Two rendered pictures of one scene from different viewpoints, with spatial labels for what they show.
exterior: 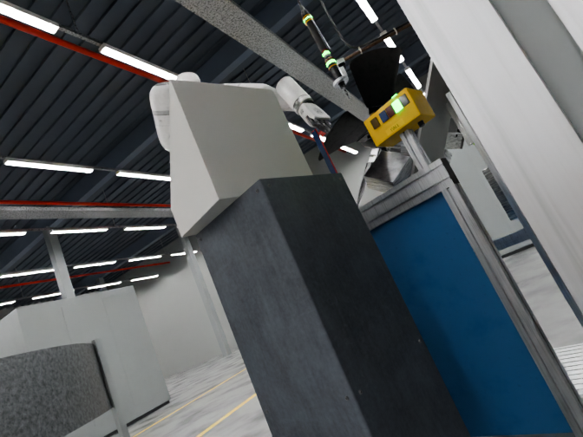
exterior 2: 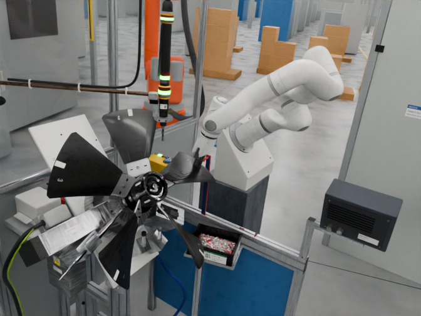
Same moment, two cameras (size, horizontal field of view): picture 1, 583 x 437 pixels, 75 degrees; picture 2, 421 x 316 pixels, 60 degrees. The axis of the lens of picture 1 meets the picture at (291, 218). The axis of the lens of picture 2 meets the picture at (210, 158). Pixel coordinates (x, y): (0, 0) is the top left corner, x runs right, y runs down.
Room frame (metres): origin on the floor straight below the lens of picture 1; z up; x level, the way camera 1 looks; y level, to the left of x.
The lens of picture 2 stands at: (2.83, -0.54, 1.88)
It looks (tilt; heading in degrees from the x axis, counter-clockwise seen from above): 24 degrees down; 167
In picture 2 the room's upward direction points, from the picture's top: 5 degrees clockwise
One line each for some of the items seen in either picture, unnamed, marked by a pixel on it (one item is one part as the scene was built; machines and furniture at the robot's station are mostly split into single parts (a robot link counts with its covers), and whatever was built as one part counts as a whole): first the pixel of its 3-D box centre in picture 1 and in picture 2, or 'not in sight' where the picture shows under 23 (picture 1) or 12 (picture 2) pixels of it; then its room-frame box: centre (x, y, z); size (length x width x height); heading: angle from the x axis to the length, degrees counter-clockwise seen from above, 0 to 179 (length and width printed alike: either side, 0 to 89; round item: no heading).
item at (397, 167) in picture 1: (389, 172); (161, 216); (1.46, -0.43, 0.98); 0.20 x 0.16 x 0.20; 46
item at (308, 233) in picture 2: not in sight; (307, 238); (1.62, 0.19, 0.96); 0.03 x 0.03 x 0.20; 46
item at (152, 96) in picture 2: (338, 73); (161, 106); (1.51, -0.45, 1.50); 0.09 x 0.07 x 0.10; 81
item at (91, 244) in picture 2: not in sight; (91, 244); (1.76, -0.68, 1.08); 0.07 x 0.04 x 0.06; 147
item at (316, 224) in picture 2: not in sight; (335, 231); (1.69, 0.27, 1.04); 0.24 x 0.03 x 0.03; 46
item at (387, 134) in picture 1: (399, 120); (161, 167); (1.05, -0.41, 1.02); 0.16 x 0.10 x 0.11; 46
